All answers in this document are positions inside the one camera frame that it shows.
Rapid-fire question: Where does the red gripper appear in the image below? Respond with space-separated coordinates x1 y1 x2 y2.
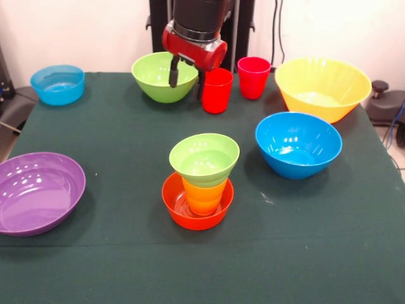
161 21 229 101

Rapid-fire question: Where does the red plastic cup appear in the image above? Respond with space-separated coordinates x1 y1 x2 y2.
200 67 234 114

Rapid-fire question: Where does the large green plastic bowl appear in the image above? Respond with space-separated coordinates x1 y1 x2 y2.
131 51 201 104

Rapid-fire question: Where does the small green ribbed bowl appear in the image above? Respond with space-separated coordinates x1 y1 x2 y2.
168 132 240 187

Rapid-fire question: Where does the orange plastic cup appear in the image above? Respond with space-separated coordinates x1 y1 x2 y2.
182 177 228 217

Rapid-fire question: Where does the small blue plastic bowl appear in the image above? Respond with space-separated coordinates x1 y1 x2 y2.
30 65 85 106

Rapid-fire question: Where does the orange plastic bowl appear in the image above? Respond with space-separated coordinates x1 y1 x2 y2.
161 172 235 231

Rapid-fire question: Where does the purple plastic bowl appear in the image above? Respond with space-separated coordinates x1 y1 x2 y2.
0 151 87 238

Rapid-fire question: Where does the pink plastic cup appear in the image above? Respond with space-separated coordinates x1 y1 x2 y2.
237 56 272 100

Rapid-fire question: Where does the large blue plastic bowl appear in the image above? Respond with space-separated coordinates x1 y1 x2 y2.
254 111 344 181

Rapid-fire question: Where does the yellow plastic bowl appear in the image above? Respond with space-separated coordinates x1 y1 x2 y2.
274 57 373 124

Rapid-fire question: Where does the grey machine base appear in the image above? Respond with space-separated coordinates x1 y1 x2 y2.
0 85 41 134

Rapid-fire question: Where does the dark green tablecloth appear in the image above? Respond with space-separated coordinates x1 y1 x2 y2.
0 72 405 304

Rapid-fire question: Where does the black equipment rack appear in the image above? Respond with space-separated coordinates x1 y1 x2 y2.
0 44 16 107

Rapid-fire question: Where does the grey base with black knob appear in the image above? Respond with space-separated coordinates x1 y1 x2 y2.
366 80 405 127

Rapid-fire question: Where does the black hanging cable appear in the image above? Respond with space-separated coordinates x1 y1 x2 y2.
271 0 287 66

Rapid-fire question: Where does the blue cable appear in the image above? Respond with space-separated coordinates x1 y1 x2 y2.
383 100 405 150

